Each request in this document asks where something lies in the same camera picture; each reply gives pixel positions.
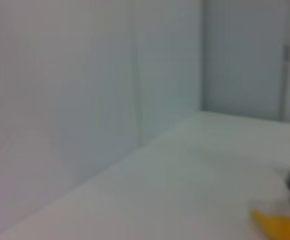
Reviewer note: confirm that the yellow plastic banana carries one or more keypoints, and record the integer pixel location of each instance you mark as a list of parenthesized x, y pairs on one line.
[(282, 227)]

